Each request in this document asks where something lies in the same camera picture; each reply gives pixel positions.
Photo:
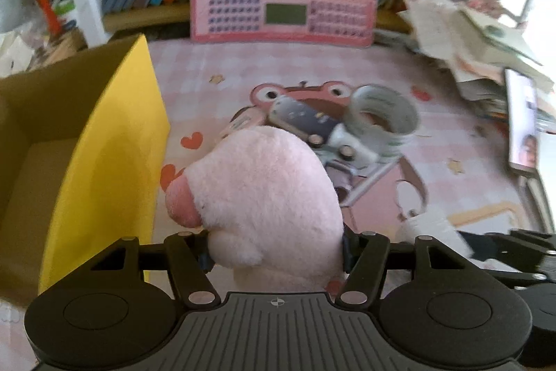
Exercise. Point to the smartphone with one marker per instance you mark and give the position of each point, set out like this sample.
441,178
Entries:
521,123

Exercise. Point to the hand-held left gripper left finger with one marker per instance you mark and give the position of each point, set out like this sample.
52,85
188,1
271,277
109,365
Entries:
187,251

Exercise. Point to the pink checkered printed table mat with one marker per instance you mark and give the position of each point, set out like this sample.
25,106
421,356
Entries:
369,62

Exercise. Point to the grey-blue toy truck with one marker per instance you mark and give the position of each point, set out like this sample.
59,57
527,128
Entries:
352,162

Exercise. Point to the blue and white bottle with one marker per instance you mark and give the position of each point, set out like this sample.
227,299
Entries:
299,114

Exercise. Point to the yellow cardboard box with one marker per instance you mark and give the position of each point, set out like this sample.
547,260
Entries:
104,162

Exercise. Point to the clear tape roll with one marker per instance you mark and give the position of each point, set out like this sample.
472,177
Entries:
391,110

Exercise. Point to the pink plush toy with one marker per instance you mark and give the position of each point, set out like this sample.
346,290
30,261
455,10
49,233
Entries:
265,197

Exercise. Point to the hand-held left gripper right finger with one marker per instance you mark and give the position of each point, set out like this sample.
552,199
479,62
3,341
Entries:
348,253

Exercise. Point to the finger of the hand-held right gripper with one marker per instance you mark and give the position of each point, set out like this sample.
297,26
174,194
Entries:
517,244

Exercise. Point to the small pink case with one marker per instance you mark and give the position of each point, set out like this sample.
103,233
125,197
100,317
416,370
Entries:
239,126

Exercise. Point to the white object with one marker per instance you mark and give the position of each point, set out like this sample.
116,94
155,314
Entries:
430,236

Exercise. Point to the pile of loose papers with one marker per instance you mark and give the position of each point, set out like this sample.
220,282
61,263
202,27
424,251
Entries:
460,36

